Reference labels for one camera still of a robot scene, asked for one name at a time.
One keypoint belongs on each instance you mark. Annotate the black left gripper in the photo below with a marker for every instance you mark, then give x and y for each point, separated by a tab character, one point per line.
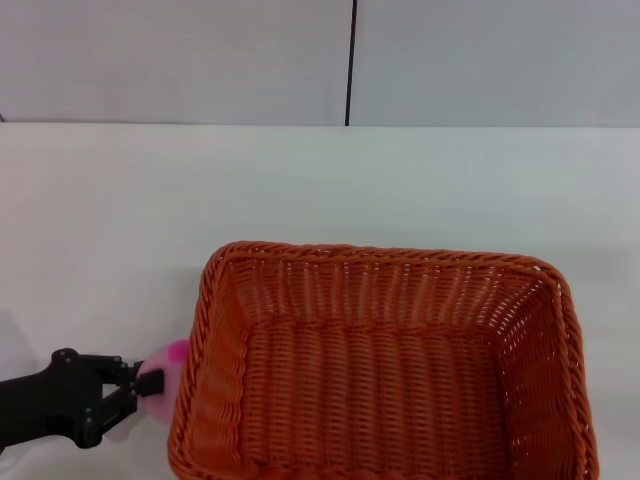
70	395

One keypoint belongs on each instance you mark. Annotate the pink ball with magenta patch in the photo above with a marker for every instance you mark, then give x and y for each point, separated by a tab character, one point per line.
167	402

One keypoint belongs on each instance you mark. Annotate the orange woven wicker basket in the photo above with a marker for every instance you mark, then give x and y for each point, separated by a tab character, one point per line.
380	380

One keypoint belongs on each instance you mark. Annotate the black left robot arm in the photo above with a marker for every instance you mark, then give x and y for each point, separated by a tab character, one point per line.
15	407

